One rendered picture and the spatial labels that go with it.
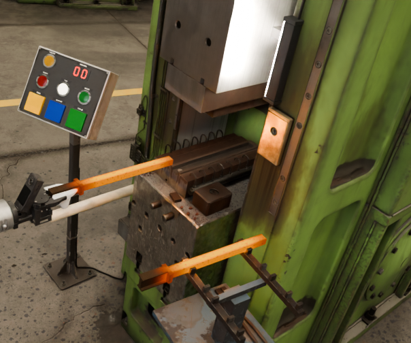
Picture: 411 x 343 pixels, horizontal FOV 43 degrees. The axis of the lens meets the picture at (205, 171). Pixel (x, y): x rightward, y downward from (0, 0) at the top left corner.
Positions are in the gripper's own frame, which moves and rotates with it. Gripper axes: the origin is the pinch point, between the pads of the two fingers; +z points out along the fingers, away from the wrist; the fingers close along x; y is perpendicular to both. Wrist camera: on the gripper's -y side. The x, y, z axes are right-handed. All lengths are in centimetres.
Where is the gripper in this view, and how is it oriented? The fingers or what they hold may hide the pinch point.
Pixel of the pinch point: (72, 187)
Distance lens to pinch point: 165.2
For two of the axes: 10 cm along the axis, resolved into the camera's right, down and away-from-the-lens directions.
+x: 6.4, 5.3, -5.6
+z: 7.5, -2.7, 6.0
